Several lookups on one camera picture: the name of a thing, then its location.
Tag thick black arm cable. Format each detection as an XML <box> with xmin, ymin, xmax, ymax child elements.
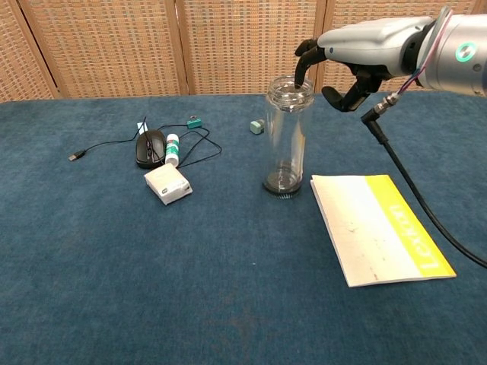
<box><xmin>360</xmin><ymin>93</ymin><xmax>487</xmax><ymax>269</ymax></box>

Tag blue table mat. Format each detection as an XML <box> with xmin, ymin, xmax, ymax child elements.
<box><xmin>0</xmin><ymin>89</ymin><xmax>487</xmax><ymax>365</ymax></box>

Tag white yellow notebook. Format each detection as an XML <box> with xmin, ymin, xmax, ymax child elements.
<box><xmin>310</xmin><ymin>173</ymin><xmax>457</xmax><ymax>288</ymax></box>

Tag woven wooden folding screen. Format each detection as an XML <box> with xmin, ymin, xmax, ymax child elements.
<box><xmin>0</xmin><ymin>0</ymin><xmax>487</xmax><ymax>103</ymax></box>

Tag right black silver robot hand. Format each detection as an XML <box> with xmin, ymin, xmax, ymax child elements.
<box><xmin>294</xmin><ymin>15</ymin><xmax>435</xmax><ymax>113</ymax></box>

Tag clear glass jar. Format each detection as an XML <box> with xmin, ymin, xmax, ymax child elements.
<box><xmin>262</xmin><ymin>75</ymin><xmax>316</xmax><ymax>199</ymax></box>

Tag black mouse usb cable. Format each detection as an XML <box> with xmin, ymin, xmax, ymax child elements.
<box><xmin>68</xmin><ymin>123</ymin><xmax>223</xmax><ymax>170</ymax></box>

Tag white green glue stick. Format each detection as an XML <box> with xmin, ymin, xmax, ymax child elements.
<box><xmin>164</xmin><ymin>132</ymin><xmax>180</xmax><ymax>167</ymax></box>

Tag small white cardboard box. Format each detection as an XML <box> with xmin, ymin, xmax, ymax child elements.
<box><xmin>143</xmin><ymin>163</ymin><xmax>194</xmax><ymax>207</ymax></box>

